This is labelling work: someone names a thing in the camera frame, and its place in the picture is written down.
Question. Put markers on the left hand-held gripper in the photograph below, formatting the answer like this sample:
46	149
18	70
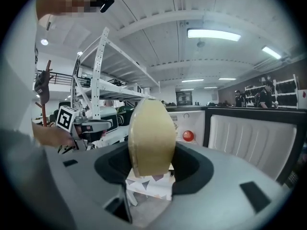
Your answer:
66	120

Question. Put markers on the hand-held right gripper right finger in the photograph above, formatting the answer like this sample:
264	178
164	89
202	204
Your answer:
223	176

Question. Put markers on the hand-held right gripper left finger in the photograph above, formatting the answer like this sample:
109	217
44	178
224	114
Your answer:
79	176

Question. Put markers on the person's left forearm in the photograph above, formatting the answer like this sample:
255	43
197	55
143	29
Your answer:
49	135

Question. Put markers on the brown coat rack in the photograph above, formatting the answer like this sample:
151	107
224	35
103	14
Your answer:
44	114

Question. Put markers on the dark cap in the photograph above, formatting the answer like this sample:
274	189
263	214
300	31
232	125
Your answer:
42	87

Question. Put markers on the black railing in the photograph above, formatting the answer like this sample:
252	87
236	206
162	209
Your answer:
62	78

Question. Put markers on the white green cooler box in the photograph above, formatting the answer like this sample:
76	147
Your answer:
115	118

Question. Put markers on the red ball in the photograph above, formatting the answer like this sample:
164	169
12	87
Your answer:
188	135

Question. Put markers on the person's white shirt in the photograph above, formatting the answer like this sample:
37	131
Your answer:
21	152

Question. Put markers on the white metal shelving rack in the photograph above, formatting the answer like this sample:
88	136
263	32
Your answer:
100	75

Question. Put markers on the patterned white table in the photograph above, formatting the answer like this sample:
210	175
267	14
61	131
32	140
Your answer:
148	188

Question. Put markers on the round ceiling light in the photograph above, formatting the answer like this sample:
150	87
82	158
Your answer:
44	42

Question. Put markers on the white box red diamond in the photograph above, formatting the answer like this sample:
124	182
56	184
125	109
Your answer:
302	99

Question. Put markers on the long ceiling light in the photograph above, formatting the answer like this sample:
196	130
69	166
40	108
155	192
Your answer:
271	52
213	35

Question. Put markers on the black wall poster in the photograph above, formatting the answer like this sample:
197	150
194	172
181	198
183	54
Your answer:
184	98

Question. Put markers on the white wall shelf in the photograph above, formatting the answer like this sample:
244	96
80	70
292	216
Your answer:
285	92

